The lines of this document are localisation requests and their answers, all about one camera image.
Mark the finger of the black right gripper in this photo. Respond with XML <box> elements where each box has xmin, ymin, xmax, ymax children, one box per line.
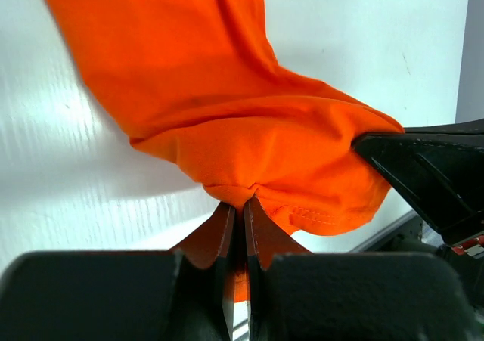
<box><xmin>405</xmin><ymin>119</ymin><xmax>484</xmax><ymax>135</ymax></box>
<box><xmin>353</xmin><ymin>133</ymin><xmax>483</xmax><ymax>247</ymax></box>

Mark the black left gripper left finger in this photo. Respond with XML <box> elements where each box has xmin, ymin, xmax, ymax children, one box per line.
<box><xmin>169</xmin><ymin>203</ymin><xmax>235</xmax><ymax>340</ymax></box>

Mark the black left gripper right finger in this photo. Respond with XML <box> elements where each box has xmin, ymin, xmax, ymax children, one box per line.
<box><xmin>244</xmin><ymin>197</ymin><xmax>314</xmax><ymax>340</ymax></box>

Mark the orange t-shirt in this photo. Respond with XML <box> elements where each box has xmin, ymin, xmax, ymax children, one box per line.
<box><xmin>36</xmin><ymin>0</ymin><xmax>405</xmax><ymax>304</ymax></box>

